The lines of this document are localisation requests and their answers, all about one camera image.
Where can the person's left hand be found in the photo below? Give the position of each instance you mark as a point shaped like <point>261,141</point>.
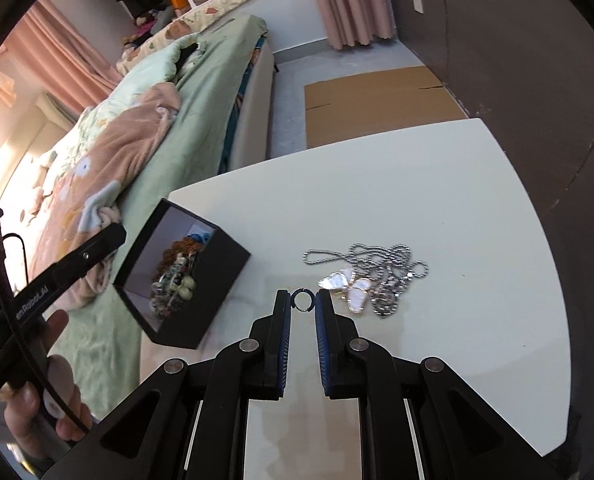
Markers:
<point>27,415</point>

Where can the white low table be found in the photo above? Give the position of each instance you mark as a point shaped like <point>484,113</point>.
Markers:
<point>452,185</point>

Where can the black jewelry box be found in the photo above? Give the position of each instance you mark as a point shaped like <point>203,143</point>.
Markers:
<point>212,280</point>

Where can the pink curtain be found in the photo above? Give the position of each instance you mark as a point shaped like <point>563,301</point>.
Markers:
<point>347,0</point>
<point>62,65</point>

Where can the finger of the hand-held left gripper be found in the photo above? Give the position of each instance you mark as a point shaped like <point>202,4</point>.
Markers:
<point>94,250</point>

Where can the light green floral quilt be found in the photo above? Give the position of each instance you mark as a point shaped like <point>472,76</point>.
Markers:
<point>147,70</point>

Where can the brown cardboard sheet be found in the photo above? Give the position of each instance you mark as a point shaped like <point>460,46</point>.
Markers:
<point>367,105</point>

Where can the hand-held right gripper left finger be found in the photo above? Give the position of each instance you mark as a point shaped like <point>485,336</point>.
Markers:
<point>284,345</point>

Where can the pink floral blanket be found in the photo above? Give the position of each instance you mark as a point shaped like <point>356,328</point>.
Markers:
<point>122,160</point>

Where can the floral window seat mattress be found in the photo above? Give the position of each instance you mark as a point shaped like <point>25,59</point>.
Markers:
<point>227,0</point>

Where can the white butterfly shell pendant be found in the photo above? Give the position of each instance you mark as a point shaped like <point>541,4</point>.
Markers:
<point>354,296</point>

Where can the beige bed frame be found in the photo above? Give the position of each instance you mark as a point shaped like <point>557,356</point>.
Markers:
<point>254,120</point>

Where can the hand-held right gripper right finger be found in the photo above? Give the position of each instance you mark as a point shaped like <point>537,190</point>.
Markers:
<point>321,345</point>

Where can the dark brown wardrobe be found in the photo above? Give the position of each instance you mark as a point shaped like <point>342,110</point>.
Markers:
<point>527,60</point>

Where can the bed with green sheet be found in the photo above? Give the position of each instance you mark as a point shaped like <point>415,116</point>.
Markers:
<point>202,135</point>

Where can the white wall socket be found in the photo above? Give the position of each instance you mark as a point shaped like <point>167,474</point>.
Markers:
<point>417,4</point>

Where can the beige headboard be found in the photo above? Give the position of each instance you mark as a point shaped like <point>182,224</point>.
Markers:
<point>57,109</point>

